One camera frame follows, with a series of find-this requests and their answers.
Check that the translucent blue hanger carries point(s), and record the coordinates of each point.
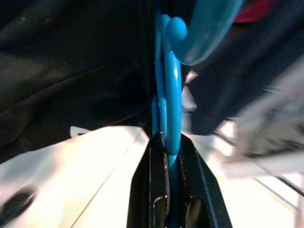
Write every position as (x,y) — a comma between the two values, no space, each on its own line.
(209,42)

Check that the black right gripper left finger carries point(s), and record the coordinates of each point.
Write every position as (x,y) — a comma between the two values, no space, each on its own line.
(147,185)

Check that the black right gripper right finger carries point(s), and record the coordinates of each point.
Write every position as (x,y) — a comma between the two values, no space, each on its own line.
(204,190)

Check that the red cloth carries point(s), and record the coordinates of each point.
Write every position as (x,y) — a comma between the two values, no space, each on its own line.
(251,12)

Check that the black sports shirt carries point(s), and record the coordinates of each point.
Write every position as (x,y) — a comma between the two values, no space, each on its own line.
(71,71)

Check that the blue plastic hanger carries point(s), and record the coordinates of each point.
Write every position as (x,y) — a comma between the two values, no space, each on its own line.
(173,95)

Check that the black t-shirt small print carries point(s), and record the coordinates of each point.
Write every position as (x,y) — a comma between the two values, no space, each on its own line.
(225,95)

